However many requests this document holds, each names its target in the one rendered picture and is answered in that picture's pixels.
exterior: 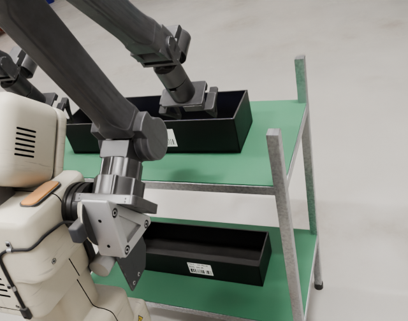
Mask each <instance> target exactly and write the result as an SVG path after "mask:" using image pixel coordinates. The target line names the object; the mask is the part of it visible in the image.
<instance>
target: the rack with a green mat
mask: <svg viewBox="0 0 408 321"><path fill-rule="evenodd" d="M295 74H296V88H297V95H298V99H294V100H276V101H250V106H251V113H252V125H251V128H250V130H249V133H248V135H247V138H246V140H245V143H244V145H243V148H242V151H241V153H166V154H165V156H164V157H163V158H162V159H161V160H155V161H143V162H142V166H143V171H142V179H141V181H142V182H143V183H145V189H163V190H186V191H198V192H222V193H234V194H257V195H270V196H275V202H276V207H277V214H278V219H279V227H271V226H263V225H248V224H233V223H225V222H210V221H202V220H187V219H179V218H164V217H150V221H155V222H168V223H176V224H190V225H204V226H212V227H225V228H234V229H247V230H255V231H268V232H269V237H270V243H271V247H272V254H271V257H270V262H269V265H268V269H267V272H266V276H265V281H264V284H263V287H260V286H255V285H247V284H242V283H233V282H225V281H220V280H211V279H206V278H198V277H193V276H184V275H176V274H171V273H162V272H157V271H148V270H144V271H143V273H142V275H141V277H140V279H139V281H138V283H137V285H136V287H135V289H134V291H131V289H130V287H129V285H128V283H127V281H126V279H125V277H124V275H123V273H122V271H121V269H120V267H119V265H118V263H117V261H116V263H115V264H114V266H113V268H112V270H111V271H110V273H109V275H108V276H99V275H97V274H95V273H93V272H92V273H91V276H92V280H93V282H94V283H97V284H102V285H111V286H116V287H121V288H123V289H124V290H125V291H126V294H127V296H128V297H132V298H137V299H143V300H144V301H145V302H146V305H147V306H151V307H156V308H162V309H166V310H173V311H179V312H184V313H190V314H194V315H201V316H205V317H212V318H218V319H222V320H229V321H306V319H307V312H308V307H309V298H310V290H311V285H312V277H313V272H314V288H315V289H316V290H322V289H323V281H322V272H321V256H320V247H319V230H318V221H317V204H316V188H315V179H314V163H313V153H312V137H311V128H310V111H309V95H308V86H307V69H306V60H305V55H296V56H295ZM301 138H302V150H303V164H304V171H305V185H306V193H307V206H308V213H309V227H310V230H309V229H294V228H293V222H292V216H291V206H290V200H289V190H288V188H289V183H290V180H291V175H292V172H293V168H294V165H295V160H296V156H297V153H298V148H299V145H300V140H301ZM99 155H100V153H74V151H73V149H72V147H71V145H70V143H69V141H68V139H67V137H66V141H65V150H64V166H63V170H73V171H78V172H80V173H82V174H83V176H84V179H85V182H94V177H96V176H97V175H99V172H100V168H101V161H102V158H100V157H99Z"/></svg>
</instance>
